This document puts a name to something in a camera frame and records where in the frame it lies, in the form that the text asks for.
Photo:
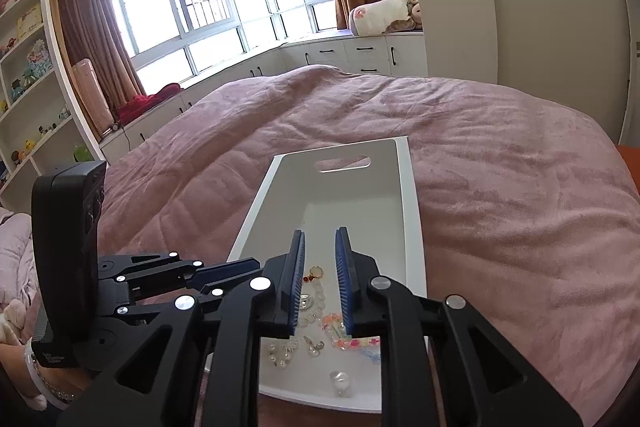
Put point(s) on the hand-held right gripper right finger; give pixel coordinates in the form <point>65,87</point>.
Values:
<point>344,292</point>

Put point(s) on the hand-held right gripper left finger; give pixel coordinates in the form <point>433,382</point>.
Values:
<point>295,292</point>

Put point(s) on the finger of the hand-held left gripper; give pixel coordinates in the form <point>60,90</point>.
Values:
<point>225,271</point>
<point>150,304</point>

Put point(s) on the silver starburst brooch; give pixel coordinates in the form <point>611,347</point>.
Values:
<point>305,301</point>

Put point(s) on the pearl cluster earrings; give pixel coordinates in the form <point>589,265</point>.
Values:
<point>291,343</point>

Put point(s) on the small silver earring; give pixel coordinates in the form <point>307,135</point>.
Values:
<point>314,346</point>

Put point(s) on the pearl strand earring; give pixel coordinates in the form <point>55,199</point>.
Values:
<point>277,359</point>

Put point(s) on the silver teardrop pearl earring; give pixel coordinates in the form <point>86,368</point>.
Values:
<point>341,384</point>

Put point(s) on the white rectangular storage box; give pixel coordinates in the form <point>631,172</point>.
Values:
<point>350,187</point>

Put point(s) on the pink quilt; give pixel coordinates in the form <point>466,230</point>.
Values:
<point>15,257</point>

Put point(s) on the green box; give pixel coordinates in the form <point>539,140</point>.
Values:
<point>82,153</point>

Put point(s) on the beige plush toy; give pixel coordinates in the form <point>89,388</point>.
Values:
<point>12,319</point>

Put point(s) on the pink standing heater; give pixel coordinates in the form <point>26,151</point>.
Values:
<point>92,99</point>

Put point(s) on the white wristband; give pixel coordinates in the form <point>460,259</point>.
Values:
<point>32,372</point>

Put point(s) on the red cushion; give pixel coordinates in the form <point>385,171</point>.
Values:
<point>147,102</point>

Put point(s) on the white bookshelf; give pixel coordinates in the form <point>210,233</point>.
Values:
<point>30,72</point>

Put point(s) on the blue and pink cake toy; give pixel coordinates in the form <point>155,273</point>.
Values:
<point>39,59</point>

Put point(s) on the pink plush blanket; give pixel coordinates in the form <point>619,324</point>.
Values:
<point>500,187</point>

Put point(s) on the white window bench cabinets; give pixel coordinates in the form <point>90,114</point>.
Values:
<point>300,57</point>

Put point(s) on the white plush pillow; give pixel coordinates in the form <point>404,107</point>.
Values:
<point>380,17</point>

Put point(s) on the pile of plush toys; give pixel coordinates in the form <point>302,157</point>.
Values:
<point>414,9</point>

